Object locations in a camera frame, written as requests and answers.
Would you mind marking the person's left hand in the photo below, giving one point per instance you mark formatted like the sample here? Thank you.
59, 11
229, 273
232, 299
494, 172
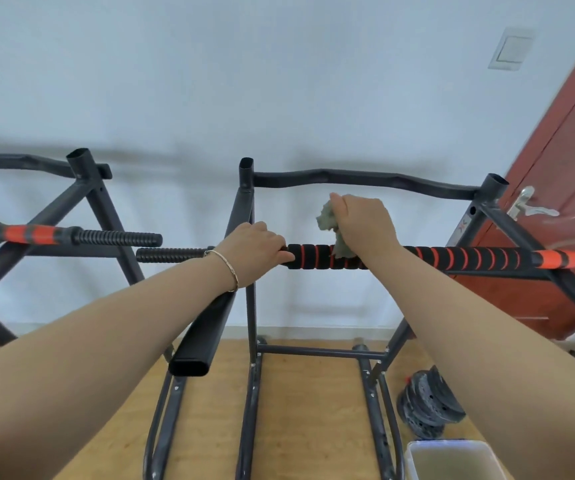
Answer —
252, 249

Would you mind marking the person's right hand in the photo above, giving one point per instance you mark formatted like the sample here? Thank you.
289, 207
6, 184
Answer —
365, 224

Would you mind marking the person's left fingers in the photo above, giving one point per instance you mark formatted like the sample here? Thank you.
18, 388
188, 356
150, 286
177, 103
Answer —
280, 252

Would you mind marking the person's right fingers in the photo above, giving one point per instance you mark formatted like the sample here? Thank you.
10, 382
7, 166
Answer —
338, 207

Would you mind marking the grey-green cleaning rag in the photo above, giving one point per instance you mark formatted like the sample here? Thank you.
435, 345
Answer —
328, 218

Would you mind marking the black orange foam-grip bar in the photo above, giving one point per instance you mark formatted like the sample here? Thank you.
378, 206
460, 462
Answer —
42, 234
472, 258

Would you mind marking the person's left forearm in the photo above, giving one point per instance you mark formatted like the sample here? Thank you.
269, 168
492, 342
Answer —
92, 364

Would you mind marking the person's right forearm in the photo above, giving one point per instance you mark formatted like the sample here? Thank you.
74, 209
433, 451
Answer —
477, 354

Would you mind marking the black metal exercise rack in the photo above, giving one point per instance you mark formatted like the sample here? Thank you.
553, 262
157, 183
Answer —
87, 179
317, 177

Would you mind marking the stack of black weight plates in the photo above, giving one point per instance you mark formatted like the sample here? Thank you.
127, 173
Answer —
430, 402

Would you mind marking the red-brown wooden door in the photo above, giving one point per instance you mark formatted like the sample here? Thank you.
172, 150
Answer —
567, 169

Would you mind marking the white plastic bin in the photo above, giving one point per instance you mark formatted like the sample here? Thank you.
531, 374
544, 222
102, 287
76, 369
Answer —
450, 462

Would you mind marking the white wall light switch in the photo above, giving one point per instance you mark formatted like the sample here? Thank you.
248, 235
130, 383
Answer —
511, 48

